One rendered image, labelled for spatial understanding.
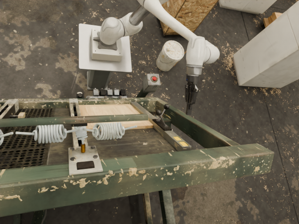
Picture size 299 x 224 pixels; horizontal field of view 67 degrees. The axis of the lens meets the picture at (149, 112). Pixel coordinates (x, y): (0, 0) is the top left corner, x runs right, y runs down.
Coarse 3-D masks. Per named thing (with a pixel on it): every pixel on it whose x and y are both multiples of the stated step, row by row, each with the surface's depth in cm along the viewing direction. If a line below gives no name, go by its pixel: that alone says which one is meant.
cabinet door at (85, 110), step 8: (104, 104) 186; (112, 104) 188; (120, 104) 190; (128, 104) 192; (88, 112) 162; (96, 112) 163; (104, 112) 165; (112, 112) 166; (120, 112) 167; (128, 112) 169; (136, 112) 169; (144, 120) 151; (88, 128) 130; (136, 128) 140
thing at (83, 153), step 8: (72, 104) 159; (72, 112) 140; (80, 112) 141; (72, 128) 113; (80, 128) 75; (72, 136) 110; (80, 136) 79; (80, 144) 104; (72, 152) 80; (80, 152) 81; (88, 152) 81; (96, 152) 82; (72, 160) 74; (80, 160) 75; (88, 160) 75; (96, 160) 76; (72, 168) 70; (96, 168) 71
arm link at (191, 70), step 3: (186, 66) 127; (189, 66) 125; (192, 66) 124; (195, 66) 123; (198, 66) 124; (201, 66) 125; (186, 69) 127; (189, 69) 125; (192, 69) 124; (195, 69) 124; (198, 69) 124; (201, 69) 126; (186, 72) 127; (189, 72) 126; (192, 72) 125; (195, 72) 124; (198, 72) 125; (201, 72) 127; (189, 75) 127; (192, 75) 126; (195, 75) 126; (198, 75) 128
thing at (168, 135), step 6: (132, 102) 192; (138, 108) 173; (144, 108) 174; (150, 114) 160; (150, 120) 149; (156, 126) 139; (162, 132) 130; (168, 132) 126; (168, 138) 123; (180, 138) 119; (174, 144) 116; (180, 144) 111; (180, 150) 110; (186, 150) 110
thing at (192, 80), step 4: (188, 76) 127; (192, 76) 126; (196, 76) 126; (188, 80) 128; (192, 80) 126; (196, 80) 127; (188, 84) 132; (192, 84) 128; (196, 84) 127; (192, 88) 128
